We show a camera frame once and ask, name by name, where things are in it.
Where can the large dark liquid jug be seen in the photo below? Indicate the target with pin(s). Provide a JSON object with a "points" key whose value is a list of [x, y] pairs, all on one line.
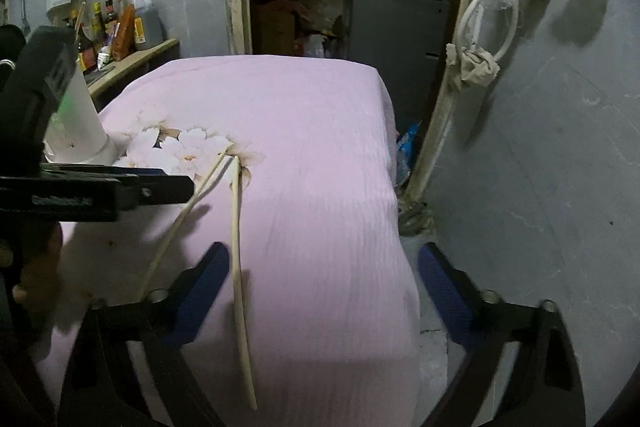
{"points": [[146, 22]]}

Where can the wooden chopstick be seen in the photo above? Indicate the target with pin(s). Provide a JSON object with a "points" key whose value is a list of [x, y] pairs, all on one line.
{"points": [[187, 212], [240, 267]]}

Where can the wooden shelf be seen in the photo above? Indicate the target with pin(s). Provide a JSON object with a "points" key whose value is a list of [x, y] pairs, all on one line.
{"points": [[135, 57]]}

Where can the orange sauce bottle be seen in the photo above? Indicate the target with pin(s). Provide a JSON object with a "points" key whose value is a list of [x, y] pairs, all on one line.
{"points": [[125, 34]]}

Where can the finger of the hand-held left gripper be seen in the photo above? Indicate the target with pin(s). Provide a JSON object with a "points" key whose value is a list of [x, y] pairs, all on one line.
{"points": [[160, 194], [140, 172]]}

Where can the wooden door frame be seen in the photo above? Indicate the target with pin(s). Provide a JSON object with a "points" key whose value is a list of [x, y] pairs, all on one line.
{"points": [[440, 107]]}

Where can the grey cabinet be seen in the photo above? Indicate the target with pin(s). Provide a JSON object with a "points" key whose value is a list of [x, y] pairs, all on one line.
{"points": [[395, 42]]}

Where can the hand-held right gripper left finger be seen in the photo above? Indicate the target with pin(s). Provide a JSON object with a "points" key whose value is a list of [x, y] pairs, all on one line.
{"points": [[200, 302]]}

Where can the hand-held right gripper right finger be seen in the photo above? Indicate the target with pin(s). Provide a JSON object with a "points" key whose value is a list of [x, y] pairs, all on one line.
{"points": [[442, 302]]}

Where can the cream cloth rag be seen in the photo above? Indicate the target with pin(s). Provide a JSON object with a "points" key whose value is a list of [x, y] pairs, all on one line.
{"points": [[472, 67]]}

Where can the blue packet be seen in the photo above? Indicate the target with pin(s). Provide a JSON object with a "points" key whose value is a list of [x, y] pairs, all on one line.
{"points": [[407, 139]]}

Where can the white plastic utensil holder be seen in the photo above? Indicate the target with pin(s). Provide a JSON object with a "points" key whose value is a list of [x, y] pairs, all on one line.
{"points": [[82, 122]]}

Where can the pink floral blanket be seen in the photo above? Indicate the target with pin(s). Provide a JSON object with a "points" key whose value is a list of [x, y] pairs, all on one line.
{"points": [[310, 207]]}

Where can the person's left hand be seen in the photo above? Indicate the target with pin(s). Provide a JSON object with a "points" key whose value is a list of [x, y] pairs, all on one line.
{"points": [[37, 257]]}

